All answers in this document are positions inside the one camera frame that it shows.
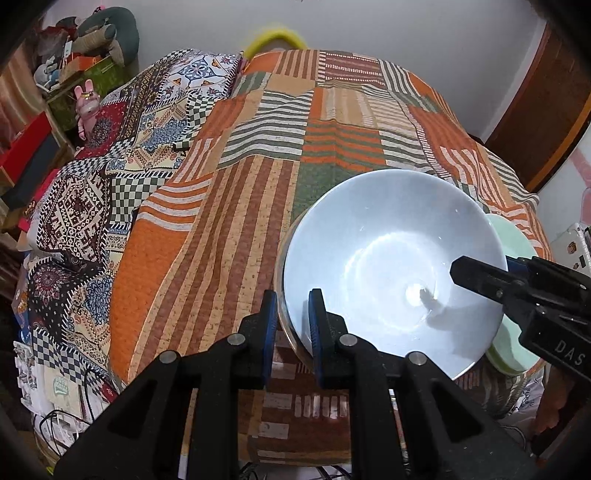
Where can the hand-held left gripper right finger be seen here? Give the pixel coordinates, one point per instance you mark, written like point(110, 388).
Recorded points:
point(316, 332)

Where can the pink bunny figure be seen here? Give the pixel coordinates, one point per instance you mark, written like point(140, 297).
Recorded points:
point(87, 108)

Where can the white case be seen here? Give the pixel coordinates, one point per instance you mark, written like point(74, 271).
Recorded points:
point(572, 247)

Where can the yellow foam tube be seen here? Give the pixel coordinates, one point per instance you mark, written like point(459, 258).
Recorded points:
point(277, 36)

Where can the grey plush toy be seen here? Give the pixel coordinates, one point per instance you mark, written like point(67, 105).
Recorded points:
point(111, 32)

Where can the red box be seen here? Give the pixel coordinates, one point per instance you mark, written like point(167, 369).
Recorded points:
point(25, 145)

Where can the orange box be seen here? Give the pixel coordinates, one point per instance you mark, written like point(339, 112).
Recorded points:
point(85, 63)

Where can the orange striped patchwork bedspread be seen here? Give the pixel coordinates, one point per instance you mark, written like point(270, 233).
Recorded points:
point(231, 230)

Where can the green box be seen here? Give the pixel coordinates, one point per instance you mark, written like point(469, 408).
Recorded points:
point(83, 90)

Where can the pale purple bowl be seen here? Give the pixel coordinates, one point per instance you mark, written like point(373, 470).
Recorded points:
point(290, 332)

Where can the white bowl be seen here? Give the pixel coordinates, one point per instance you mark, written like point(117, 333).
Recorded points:
point(392, 240)

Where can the wooden wardrobe with white doors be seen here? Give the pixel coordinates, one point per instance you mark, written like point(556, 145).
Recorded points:
point(572, 184)

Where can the brown wooden door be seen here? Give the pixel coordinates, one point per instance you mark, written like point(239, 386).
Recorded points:
point(540, 106)

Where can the patterned patchwork quilt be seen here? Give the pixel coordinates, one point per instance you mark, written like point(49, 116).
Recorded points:
point(92, 207)

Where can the brown striped curtain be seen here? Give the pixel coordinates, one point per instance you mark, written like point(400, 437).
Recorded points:
point(14, 92)

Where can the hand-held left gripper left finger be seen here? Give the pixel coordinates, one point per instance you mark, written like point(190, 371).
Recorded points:
point(268, 337)

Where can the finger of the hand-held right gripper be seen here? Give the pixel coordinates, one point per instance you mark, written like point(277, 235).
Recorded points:
point(519, 264)
point(475, 277)

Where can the mint green plate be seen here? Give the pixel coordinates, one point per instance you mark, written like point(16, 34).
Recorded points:
point(512, 237)

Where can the dark blue box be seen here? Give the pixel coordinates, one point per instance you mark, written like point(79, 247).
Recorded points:
point(32, 175)

